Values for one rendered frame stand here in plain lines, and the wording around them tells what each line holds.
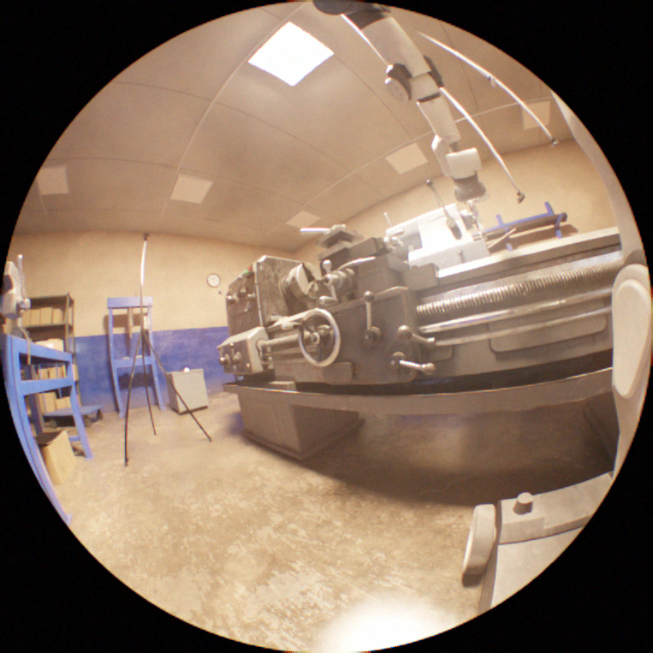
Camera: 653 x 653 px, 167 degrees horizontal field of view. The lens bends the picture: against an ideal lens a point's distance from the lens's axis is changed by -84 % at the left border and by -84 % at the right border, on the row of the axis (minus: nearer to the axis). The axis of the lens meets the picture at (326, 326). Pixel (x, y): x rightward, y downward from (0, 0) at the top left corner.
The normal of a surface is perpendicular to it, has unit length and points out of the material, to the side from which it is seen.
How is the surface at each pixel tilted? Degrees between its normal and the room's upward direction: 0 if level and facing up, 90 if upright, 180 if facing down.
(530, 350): 90
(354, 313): 90
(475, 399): 90
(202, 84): 180
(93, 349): 90
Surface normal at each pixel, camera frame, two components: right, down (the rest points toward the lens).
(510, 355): -0.67, 0.06
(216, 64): 0.16, 0.98
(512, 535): -0.51, -0.67
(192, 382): 0.79, -0.18
